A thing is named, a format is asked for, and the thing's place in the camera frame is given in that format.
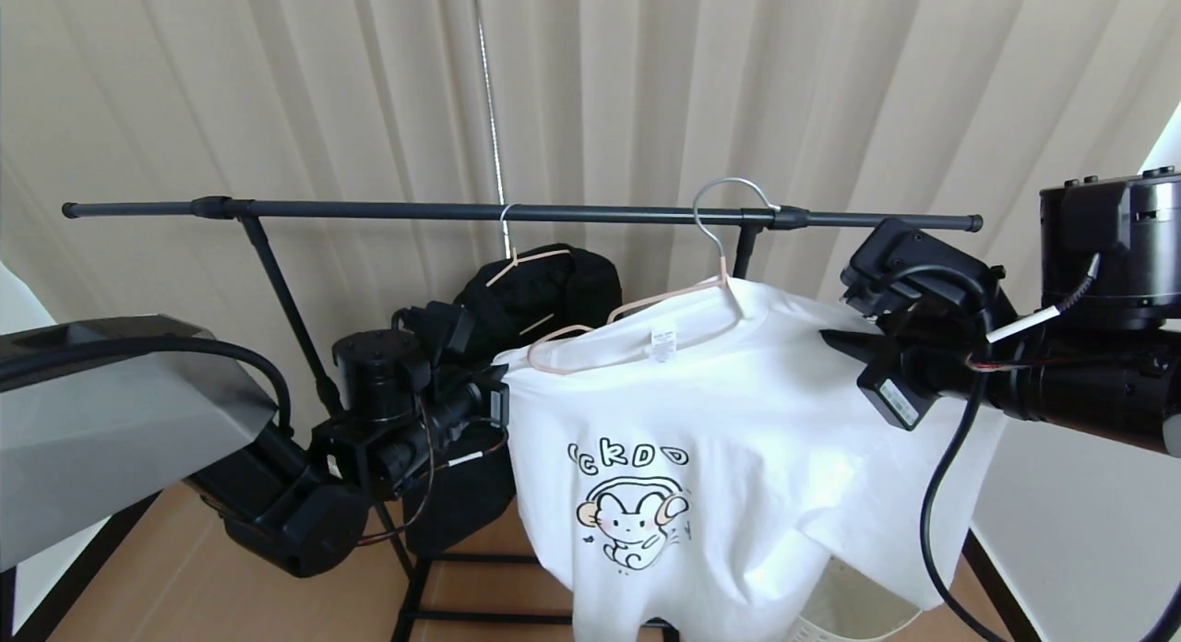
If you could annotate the white printed T-shirt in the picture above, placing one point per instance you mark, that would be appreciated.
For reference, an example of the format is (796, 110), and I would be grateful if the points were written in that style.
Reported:
(738, 421)

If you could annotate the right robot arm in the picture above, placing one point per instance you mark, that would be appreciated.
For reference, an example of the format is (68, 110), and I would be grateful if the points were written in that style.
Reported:
(1107, 245)

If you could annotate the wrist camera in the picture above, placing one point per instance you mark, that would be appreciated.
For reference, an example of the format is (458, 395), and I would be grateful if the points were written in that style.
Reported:
(443, 333)
(913, 264)

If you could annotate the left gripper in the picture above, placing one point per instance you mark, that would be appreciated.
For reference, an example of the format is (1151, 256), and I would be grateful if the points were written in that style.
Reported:
(452, 430)

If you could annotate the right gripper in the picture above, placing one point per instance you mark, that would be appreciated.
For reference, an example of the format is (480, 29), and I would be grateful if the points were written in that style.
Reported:
(932, 379)

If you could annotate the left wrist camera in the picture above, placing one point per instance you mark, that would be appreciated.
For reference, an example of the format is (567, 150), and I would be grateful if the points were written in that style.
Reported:
(443, 333)

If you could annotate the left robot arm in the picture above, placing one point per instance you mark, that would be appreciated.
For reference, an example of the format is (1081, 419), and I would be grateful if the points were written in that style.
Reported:
(111, 439)

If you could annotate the black shorts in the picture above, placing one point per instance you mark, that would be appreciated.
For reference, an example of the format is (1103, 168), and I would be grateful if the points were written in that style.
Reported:
(554, 291)

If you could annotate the pink clothes hanger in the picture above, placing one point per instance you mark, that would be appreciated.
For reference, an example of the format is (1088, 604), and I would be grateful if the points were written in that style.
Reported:
(723, 268)
(544, 254)

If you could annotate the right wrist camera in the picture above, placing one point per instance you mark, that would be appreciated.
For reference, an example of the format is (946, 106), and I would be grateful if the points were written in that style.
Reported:
(913, 264)

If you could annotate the black clothes rack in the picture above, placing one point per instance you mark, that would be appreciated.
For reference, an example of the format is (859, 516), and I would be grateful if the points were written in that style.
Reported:
(369, 209)

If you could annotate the white laundry basket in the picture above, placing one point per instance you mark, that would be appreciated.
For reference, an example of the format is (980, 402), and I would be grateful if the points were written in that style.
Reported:
(858, 605)

